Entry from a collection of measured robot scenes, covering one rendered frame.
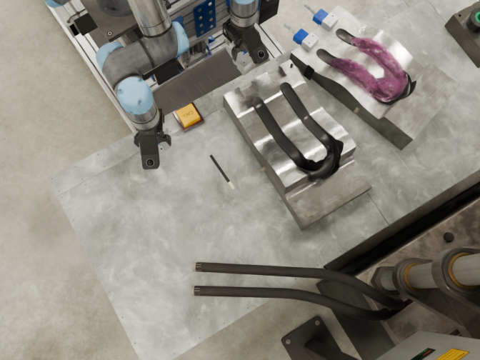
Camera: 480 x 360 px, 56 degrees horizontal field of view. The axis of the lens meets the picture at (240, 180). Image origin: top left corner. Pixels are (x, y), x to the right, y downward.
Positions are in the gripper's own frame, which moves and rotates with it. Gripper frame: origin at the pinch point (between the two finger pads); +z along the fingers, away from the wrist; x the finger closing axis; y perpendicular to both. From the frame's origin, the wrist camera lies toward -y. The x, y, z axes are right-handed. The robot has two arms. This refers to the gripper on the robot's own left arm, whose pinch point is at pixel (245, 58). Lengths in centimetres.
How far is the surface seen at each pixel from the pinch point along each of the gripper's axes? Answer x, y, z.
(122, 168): 51, 0, 15
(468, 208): -30, -82, 16
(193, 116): 22.8, -1.0, 11.3
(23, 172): 93, 60, 95
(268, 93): -0.5, -11.8, 6.0
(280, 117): 1.8, -20.5, 6.6
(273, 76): -6.9, -7.2, 8.7
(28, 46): 52, 120, 95
